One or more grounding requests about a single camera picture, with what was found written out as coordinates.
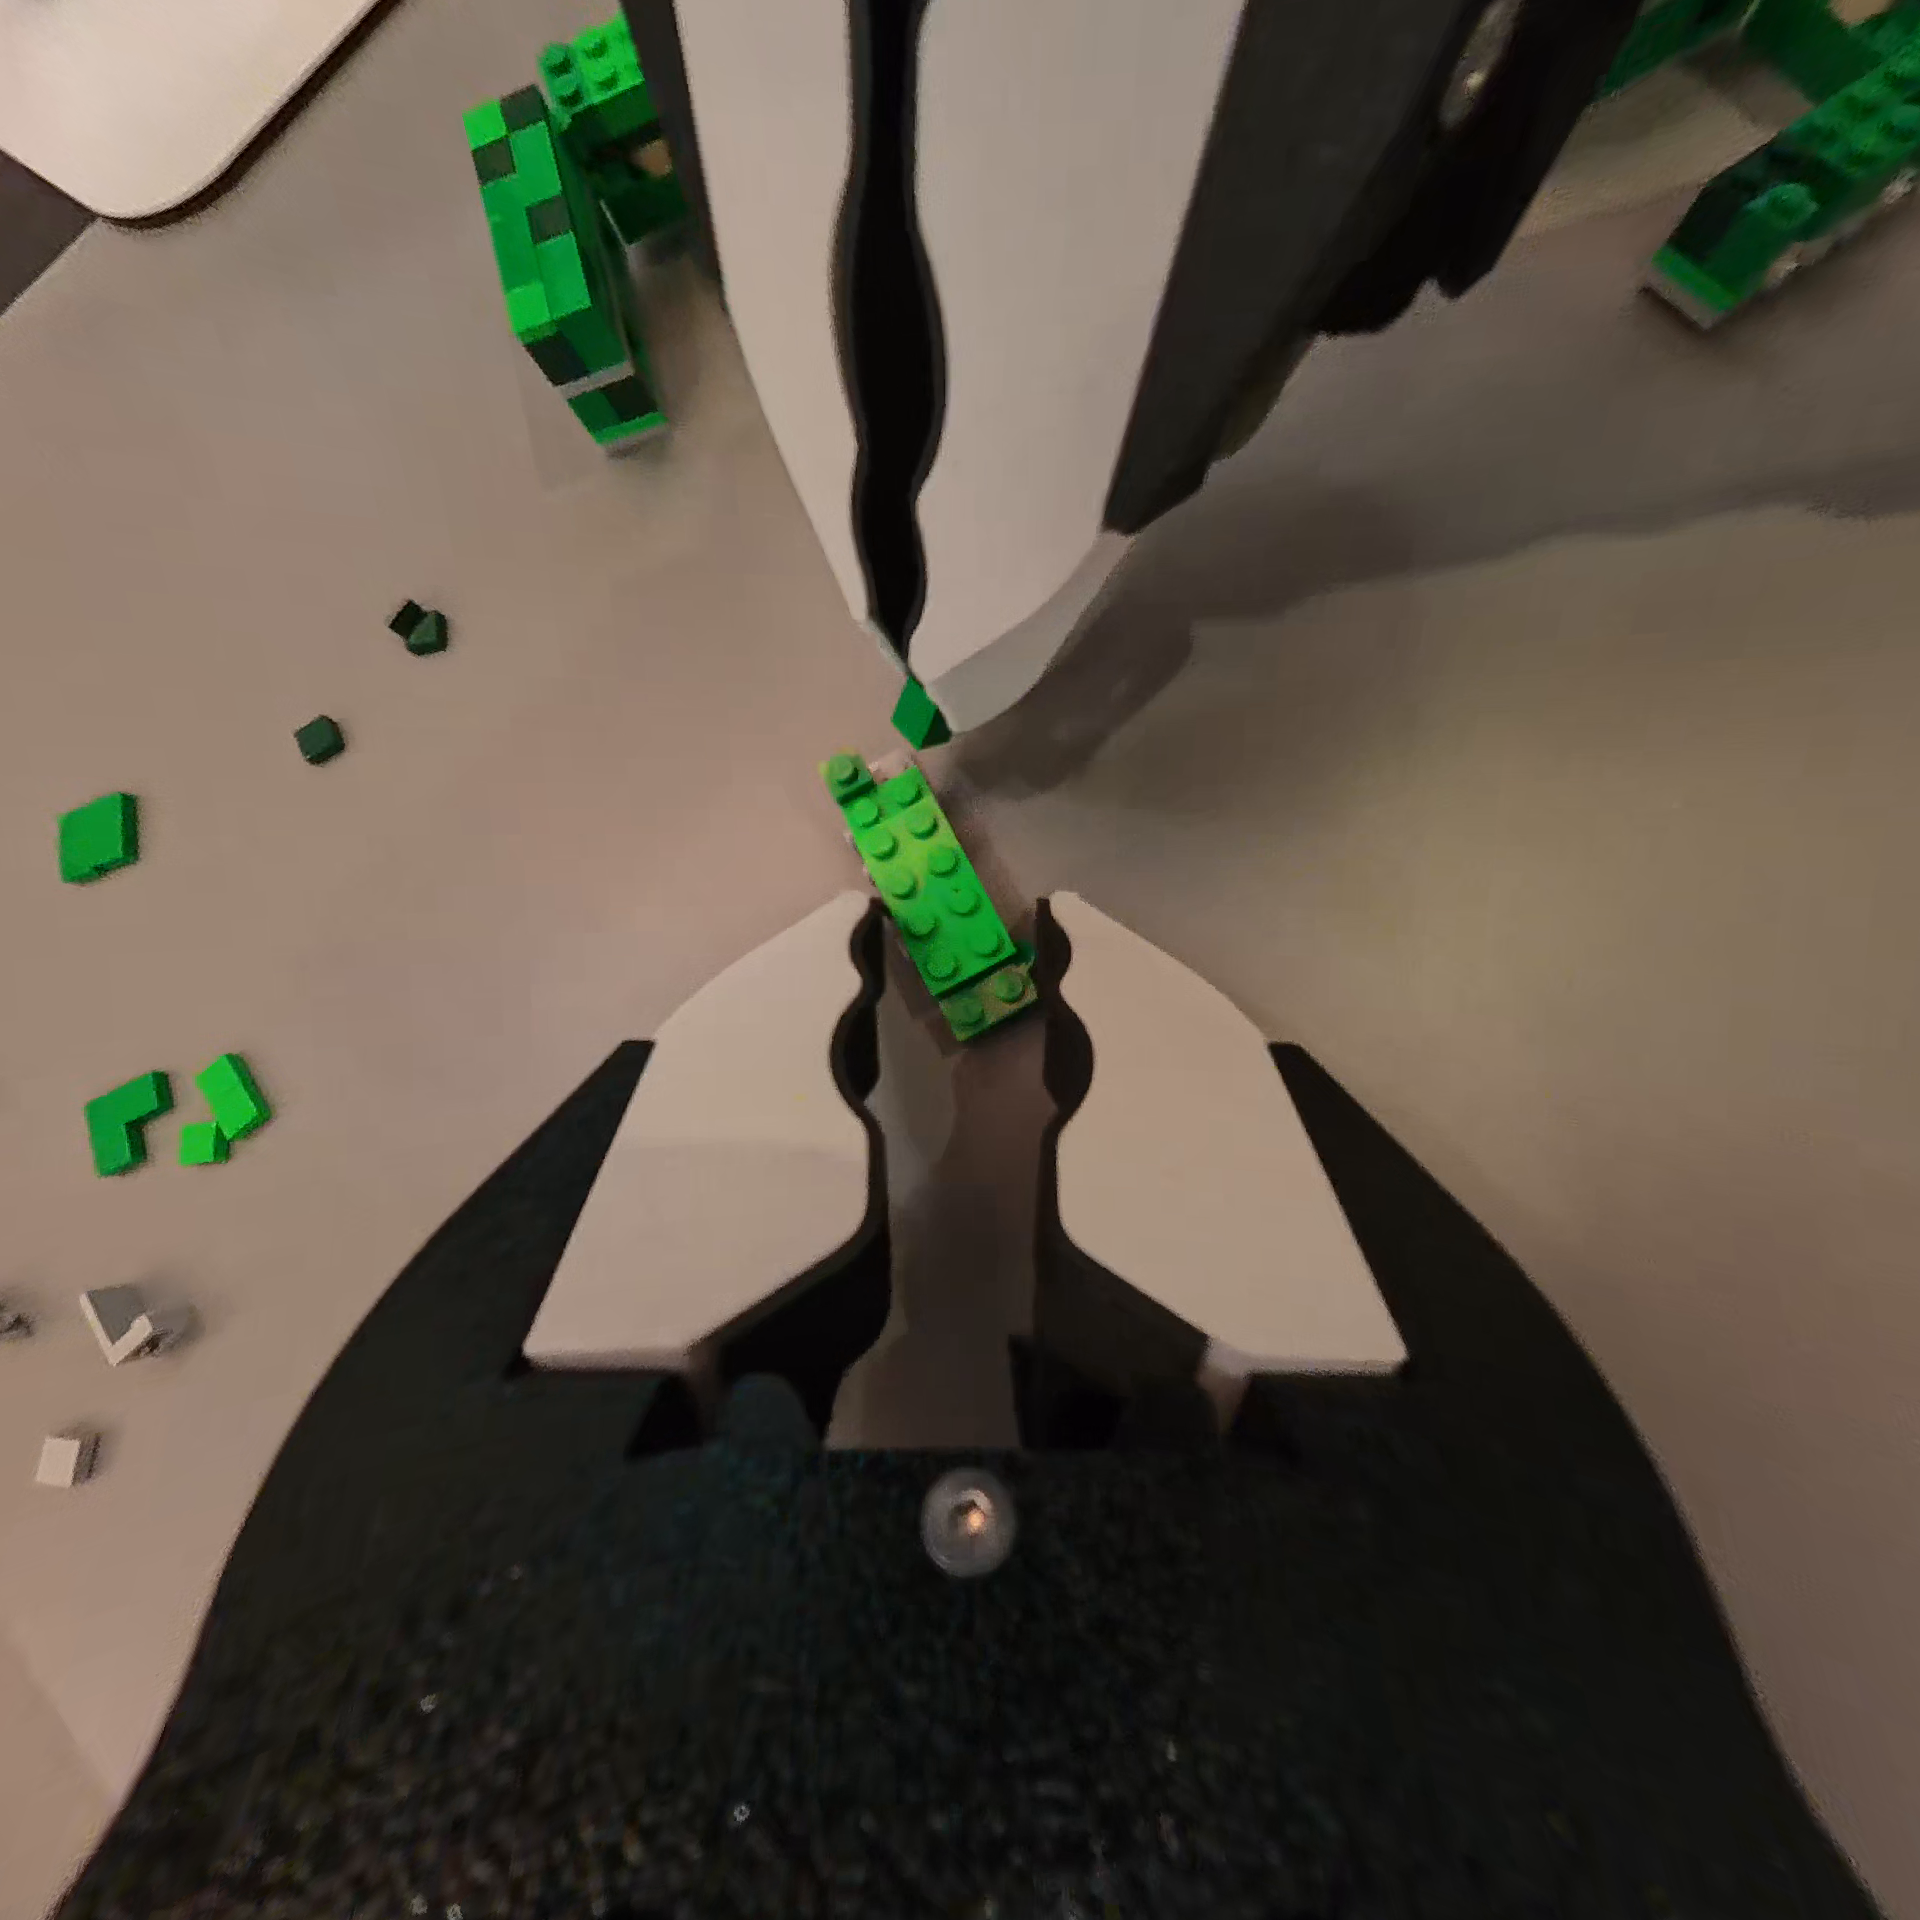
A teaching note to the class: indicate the dark green slope piece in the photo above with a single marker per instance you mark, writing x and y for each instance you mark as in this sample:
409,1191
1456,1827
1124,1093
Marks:
419,629

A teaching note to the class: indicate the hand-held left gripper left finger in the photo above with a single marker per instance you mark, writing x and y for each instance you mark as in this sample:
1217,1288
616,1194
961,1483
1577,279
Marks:
705,1170

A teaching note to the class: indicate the green studded brick assembly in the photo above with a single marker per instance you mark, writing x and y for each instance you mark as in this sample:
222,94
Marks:
923,885

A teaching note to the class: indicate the tiny green brick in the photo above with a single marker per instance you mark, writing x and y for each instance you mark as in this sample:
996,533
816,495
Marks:
917,715

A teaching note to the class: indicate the grey slope piece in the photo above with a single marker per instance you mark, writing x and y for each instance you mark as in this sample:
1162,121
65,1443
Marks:
128,1320

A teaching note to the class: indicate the green grey black brick build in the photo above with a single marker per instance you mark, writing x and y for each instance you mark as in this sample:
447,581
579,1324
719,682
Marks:
1800,149

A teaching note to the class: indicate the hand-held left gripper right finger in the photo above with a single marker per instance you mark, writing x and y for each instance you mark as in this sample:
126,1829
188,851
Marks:
1200,1170

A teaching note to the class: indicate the dark green small tile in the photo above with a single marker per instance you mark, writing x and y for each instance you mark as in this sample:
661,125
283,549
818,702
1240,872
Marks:
318,740

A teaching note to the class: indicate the green tilted tile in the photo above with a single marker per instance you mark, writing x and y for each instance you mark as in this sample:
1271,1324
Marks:
235,1091

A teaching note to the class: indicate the green square tile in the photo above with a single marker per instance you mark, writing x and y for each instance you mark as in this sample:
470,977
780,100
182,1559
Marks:
98,837

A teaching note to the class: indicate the green corner tile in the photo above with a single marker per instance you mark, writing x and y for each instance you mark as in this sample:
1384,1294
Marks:
117,1133

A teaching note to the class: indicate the white rounded board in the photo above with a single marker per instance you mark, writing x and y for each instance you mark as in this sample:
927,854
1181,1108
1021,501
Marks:
149,90

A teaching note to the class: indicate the green checkered brick build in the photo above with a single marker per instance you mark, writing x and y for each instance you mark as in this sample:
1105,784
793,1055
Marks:
554,270

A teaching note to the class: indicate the small grey tile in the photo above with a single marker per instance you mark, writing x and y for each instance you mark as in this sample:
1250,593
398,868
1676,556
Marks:
63,1460

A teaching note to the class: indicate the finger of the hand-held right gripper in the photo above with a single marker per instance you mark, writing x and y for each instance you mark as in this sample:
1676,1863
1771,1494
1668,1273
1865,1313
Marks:
772,226
1049,300

